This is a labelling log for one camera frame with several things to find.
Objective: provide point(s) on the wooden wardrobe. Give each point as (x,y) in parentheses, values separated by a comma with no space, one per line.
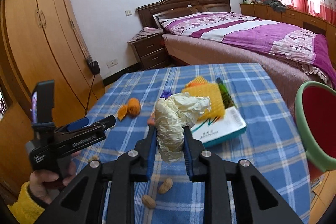
(40,40)

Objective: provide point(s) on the peanut near gripper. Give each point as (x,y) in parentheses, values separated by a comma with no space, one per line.
(165,186)

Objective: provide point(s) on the red bin with green rim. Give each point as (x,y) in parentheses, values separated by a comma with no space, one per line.
(314,113)

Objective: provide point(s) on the purple floral quilt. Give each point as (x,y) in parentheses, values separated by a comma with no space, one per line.
(284,41)

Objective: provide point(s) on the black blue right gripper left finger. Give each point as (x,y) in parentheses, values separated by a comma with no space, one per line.
(133,166)

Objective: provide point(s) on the white paper ball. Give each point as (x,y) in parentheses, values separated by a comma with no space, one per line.
(171,116)

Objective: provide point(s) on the peanut lower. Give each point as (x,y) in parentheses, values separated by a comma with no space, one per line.
(148,202)

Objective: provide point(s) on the wooden low cabinet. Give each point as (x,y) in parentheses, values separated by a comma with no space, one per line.
(301,19)

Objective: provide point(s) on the orange peel ball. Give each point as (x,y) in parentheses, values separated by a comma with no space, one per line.
(133,107)

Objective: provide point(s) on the blue plaid tablecloth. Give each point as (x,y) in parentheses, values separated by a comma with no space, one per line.
(259,128)

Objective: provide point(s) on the orange peel piece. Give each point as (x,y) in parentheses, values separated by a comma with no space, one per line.
(122,112)

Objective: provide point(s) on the wooden bed with headboard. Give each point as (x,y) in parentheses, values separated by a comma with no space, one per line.
(286,76)

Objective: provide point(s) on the cloth on nightstand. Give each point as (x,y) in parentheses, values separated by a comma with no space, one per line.
(146,32)

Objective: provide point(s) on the left hand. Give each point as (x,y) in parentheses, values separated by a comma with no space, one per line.
(40,180)

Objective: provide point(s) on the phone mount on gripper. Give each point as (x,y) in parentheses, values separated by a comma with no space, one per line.
(43,102)

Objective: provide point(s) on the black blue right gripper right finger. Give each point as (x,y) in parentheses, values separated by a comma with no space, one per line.
(207,167)

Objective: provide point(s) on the green snack wrapper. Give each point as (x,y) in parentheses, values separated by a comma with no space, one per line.
(226,97)

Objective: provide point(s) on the purple small object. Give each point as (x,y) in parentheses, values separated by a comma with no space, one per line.
(165,94)

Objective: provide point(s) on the dark clothes pile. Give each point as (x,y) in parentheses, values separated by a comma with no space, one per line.
(276,5)

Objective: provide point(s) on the dark wooden nightstand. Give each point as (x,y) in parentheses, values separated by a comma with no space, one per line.
(150,52)

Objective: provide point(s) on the yellow sleeve forearm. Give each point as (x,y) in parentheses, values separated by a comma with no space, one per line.
(26,209)

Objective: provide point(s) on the yellow foam fruit net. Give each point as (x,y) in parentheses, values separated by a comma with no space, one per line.
(213,92)

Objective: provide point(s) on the white teal cardboard box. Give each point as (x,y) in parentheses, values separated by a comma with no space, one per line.
(215,131)

